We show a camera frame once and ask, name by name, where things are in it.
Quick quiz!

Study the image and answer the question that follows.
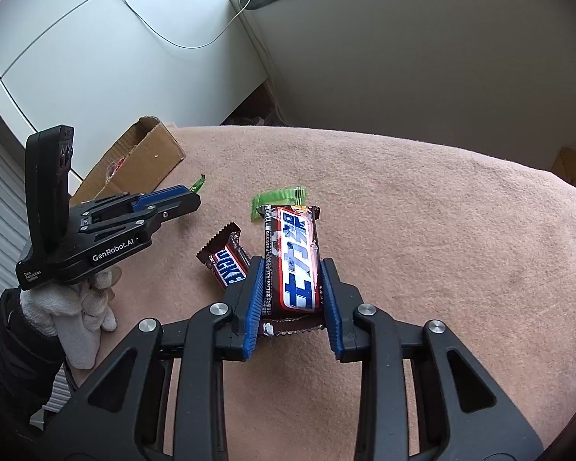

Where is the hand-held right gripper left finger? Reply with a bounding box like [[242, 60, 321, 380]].
[[41, 254, 266, 461]]

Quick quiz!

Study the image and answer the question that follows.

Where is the person's left forearm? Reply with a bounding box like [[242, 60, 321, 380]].
[[0, 287, 69, 443]]

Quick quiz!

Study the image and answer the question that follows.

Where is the white cabinet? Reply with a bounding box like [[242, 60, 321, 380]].
[[0, 0, 270, 188]]

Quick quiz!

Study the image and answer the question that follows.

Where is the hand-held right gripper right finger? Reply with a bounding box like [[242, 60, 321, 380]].
[[319, 258, 544, 461]]

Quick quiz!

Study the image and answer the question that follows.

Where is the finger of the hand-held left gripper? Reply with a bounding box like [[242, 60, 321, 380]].
[[141, 193, 202, 227], [131, 185, 194, 212]]

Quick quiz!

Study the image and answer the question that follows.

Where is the white cable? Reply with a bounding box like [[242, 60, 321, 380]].
[[96, 0, 259, 50]]

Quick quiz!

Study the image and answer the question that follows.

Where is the person's left hand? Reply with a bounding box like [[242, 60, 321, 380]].
[[20, 269, 121, 370]]

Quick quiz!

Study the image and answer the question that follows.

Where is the brown chocolate bar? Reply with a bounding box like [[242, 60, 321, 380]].
[[195, 222, 253, 291], [260, 204, 328, 337]]

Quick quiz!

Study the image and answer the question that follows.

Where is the pink blanket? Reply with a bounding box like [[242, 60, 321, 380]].
[[72, 125, 576, 461]]

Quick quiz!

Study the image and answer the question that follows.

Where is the light green candy packet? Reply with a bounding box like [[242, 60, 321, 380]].
[[250, 185, 308, 222]]

